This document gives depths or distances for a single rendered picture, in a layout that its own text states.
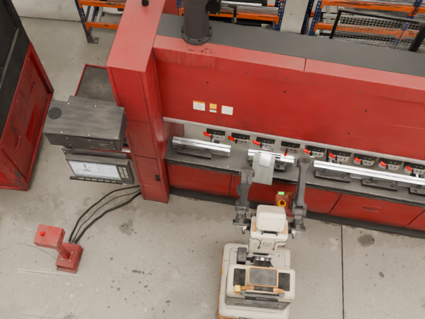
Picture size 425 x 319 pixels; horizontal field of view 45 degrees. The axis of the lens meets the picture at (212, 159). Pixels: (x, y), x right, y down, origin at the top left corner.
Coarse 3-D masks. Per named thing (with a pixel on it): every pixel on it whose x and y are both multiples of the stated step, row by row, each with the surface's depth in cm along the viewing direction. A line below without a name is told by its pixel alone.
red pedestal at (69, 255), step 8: (40, 224) 425; (40, 232) 419; (48, 232) 422; (56, 232) 422; (64, 232) 431; (40, 240) 419; (48, 240) 419; (56, 240) 419; (56, 248) 424; (64, 248) 462; (72, 248) 486; (80, 248) 492; (64, 256) 475; (72, 256) 483; (80, 256) 494; (56, 264) 479; (64, 264) 480; (72, 264) 480; (72, 272) 487
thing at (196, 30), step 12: (192, 0) 286; (204, 0) 288; (216, 0) 289; (192, 12) 297; (204, 12) 299; (216, 12) 298; (192, 24) 306; (204, 24) 309; (192, 36) 317; (204, 36) 319
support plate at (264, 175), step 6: (258, 156) 433; (270, 162) 431; (258, 168) 428; (264, 168) 428; (270, 168) 429; (258, 174) 426; (264, 174) 426; (270, 174) 426; (252, 180) 424; (258, 180) 424; (264, 180) 424; (270, 180) 424
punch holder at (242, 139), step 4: (232, 132) 404; (232, 136) 410; (236, 136) 408; (240, 136) 407; (244, 136) 406; (248, 136) 405; (240, 140) 412; (244, 140) 411; (248, 140) 411; (244, 144) 418
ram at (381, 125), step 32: (160, 64) 338; (160, 96) 375; (192, 96) 367; (224, 96) 359; (256, 96) 352; (288, 96) 345; (320, 96) 338; (352, 96) 332; (256, 128) 392; (288, 128) 383; (320, 128) 375; (352, 128) 367; (384, 128) 360; (416, 128) 352
